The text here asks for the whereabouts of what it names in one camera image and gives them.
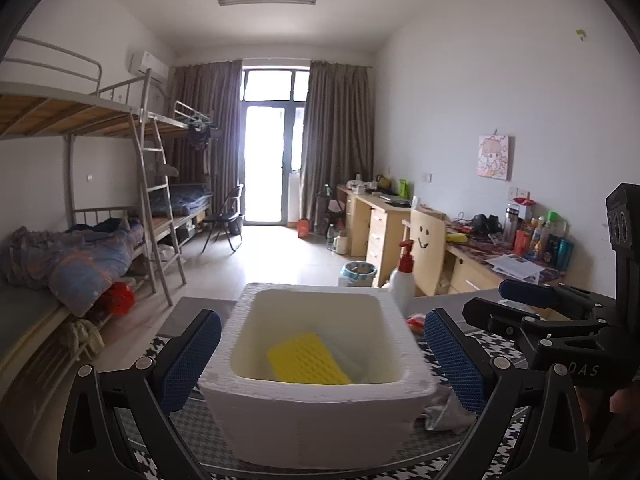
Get black bag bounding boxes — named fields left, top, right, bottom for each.
left=314, top=184, right=346, bottom=236

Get black folding chair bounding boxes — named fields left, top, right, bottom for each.
left=201, top=184, right=245, bottom=254

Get white air conditioner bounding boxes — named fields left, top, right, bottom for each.
left=128, top=50, right=169, bottom=83

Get trash bin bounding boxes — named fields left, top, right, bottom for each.
left=339, top=261, right=379, bottom=289

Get white pump bottle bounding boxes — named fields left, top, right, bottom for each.
left=388, top=239, right=417, bottom=314

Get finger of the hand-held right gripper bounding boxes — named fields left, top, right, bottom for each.
left=462, top=297, right=567, bottom=344
left=499, top=278, right=619, bottom=319

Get floor water bottles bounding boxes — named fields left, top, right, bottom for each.
left=325, top=222, right=349, bottom=255

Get ceiling light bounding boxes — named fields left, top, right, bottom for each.
left=216, top=0, right=319, bottom=8

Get patterned blue blanket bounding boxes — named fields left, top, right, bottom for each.
left=2, top=217, right=146, bottom=318

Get grey metal bunk bed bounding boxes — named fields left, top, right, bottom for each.
left=0, top=36, right=189, bottom=363
left=150, top=100, right=214, bottom=257

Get houndstooth tablecloth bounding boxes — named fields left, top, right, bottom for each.
left=117, top=332, right=592, bottom=480

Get red plastic bag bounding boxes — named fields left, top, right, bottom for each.
left=102, top=281, right=136, bottom=316

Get white foam box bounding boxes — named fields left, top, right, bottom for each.
left=198, top=282, right=440, bottom=469

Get black headphones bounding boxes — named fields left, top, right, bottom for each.
left=472, top=213, right=504, bottom=235

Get dark blue bedding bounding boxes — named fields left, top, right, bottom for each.
left=149, top=182, right=209, bottom=219

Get wooden desk with patterned cloth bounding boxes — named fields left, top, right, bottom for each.
left=439, top=219, right=569, bottom=297

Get printed papers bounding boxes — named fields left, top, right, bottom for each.
left=484, top=253, right=546, bottom=281

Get glass balcony door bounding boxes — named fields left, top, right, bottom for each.
left=241, top=65, right=311, bottom=227

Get group of toiletry bottles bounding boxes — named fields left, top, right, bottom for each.
left=502, top=197, right=576, bottom=271

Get person's right hand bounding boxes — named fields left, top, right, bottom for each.
left=609, top=387, right=640, bottom=414

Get wooden desk with drawers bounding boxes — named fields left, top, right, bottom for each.
left=337, top=184, right=427, bottom=289

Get clear plastic bag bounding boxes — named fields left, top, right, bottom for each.
left=418, top=385, right=479, bottom=434

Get yellowish cloth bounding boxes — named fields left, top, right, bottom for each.
left=69, top=317, right=106, bottom=359

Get brown curtain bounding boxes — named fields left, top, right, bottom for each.
left=169, top=60, right=246, bottom=222
left=299, top=59, right=376, bottom=234

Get tall white container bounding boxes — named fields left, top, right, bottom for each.
left=288, top=172, right=303, bottom=226

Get hanging dark clothes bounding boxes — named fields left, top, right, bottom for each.
left=187, top=119, right=216, bottom=152

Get yellow sponge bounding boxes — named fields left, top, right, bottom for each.
left=265, top=332, right=354, bottom=385

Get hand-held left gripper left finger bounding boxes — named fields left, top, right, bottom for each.
left=56, top=308, right=223, bottom=480

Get cartoon wall picture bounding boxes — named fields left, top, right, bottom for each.
left=477, top=133, right=514, bottom=181

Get wooden smiley face chair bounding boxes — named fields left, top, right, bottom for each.
left=402, top=208, right=448, bottom=297

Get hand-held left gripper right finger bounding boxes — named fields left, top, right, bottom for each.
left=423, top=308, right=592, bottom=480

